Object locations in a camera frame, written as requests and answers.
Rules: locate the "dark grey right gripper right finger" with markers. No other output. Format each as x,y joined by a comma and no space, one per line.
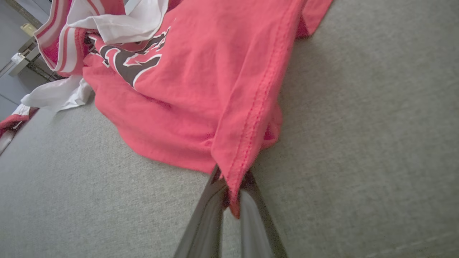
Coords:
258,233

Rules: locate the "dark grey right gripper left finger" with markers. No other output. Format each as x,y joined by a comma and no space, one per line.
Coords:
204,233

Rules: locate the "red shorts with white stripe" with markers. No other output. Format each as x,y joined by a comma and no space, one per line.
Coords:
14,123

